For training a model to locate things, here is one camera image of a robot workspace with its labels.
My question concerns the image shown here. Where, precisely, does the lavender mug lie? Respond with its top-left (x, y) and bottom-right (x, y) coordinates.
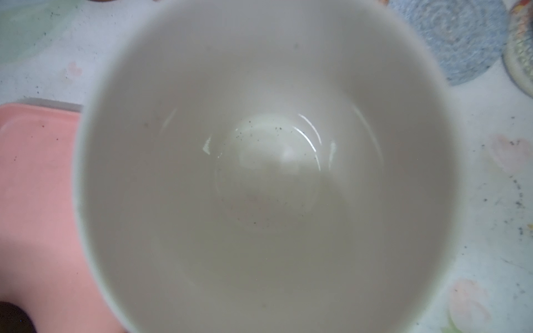
top-left (73, 1), bottom-right (464, 332)

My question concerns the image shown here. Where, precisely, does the light blue woven coaster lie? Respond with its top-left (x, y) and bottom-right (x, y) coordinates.
top-left (388, 0), bottom-right (509, 86)

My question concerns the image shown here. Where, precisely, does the multicolour woven round coaster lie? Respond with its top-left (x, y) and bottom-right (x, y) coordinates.
top-left (503, 0), bottom-right (532, 97)

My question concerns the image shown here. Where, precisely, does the pink rectangular tray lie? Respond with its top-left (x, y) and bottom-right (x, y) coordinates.
top-left (1, 104), bottom-right (123, 332)

